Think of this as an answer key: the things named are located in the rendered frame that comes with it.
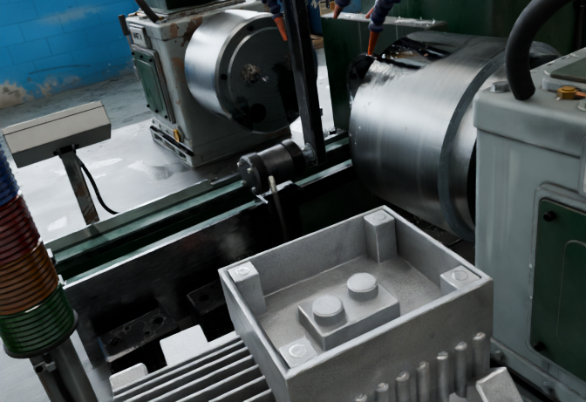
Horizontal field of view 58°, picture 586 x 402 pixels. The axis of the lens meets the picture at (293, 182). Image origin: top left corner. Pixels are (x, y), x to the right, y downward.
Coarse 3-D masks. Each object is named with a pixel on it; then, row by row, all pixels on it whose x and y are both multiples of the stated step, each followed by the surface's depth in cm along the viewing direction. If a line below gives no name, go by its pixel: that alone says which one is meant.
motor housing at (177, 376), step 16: (224, 336) 38; (208, 352) 32; (224, 352) 31; (240, 352) 30; (176, 368) 31; (192, 368) 30; (208, 368) 30; (224, 368) 29; (240, 368) 30; (256, 368) 29; (128, 384) 30; (144, 384) 30; (160, 384) 30; (176, 384) 29; (192, 384) 29; (208, 384) 29; (224, 384) 28; (240, 384) 29; (256, 384) 28; (128, 400) 28; (144, 400) 29; (160, 400) 28; (176, 400) 28; (192, 400) 28; (208, 400) 28; (224, 400) 28; (240, 400) 28; (256, 400) 27; (272, 400) 28; (464, 400) 29
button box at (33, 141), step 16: (64, 112) 92; (80, 112) 93; (96, 112) 94; (16, 128) 89; (32, 128) 90; (48, 128) 90; (64, 128) 91; (80, 128) 92; (96, 128) 93; (16, 144) 88; (32, 144) 89; (48, 144) 90; (64, 144) 93; (80, 144) 96; (16, 160) 90; (32, 160) 93
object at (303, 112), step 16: (288, 0) 68; (304, 0) 68; (288, 16) 69; (304, 16) 69; (288, 32) 71; (304, 32) 69; (304, 48) 70; (304, 64) 71; (304, 80) 72; (304, 96) 73; (304, 112) 75; (320, 112) 75; (304, 128) 77; (320, 128) 76; (304, 144) 78; (320, 144) 77; (320, 160) 78
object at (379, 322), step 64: (256, 256) 32; (320, 256) 34; (384, 256) 34; (448, 256) 30; (256, 320) 27; (320, 320) 28; (384, 320) 29; (448, 320) 27; (320, 384) 24; (384, 384) 26; (448, 384) 28
